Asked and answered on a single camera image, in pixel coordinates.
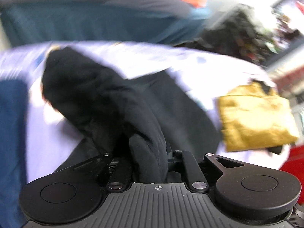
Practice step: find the black quilted jacket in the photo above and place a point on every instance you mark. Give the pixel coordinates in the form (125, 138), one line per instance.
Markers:
(130, 119)

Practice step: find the dark blue cloth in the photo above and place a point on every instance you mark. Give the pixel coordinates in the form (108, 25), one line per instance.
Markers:
(14, 102)

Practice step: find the lavender bed sheet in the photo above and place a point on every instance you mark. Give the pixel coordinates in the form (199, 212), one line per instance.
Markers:
(202, 76)

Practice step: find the gold satin pillow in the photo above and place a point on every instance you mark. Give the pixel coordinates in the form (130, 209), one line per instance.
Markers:
(254, 119)

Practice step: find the red object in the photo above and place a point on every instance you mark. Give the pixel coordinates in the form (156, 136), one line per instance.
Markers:
(295, 166)

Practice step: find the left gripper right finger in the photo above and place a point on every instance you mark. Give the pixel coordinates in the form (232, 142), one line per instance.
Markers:
(201, 176)

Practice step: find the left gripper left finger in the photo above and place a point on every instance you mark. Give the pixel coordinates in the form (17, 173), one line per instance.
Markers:
(107, 171)

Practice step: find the blue quilted bed cover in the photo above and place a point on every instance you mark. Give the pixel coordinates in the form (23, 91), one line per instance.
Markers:
(41, 22)

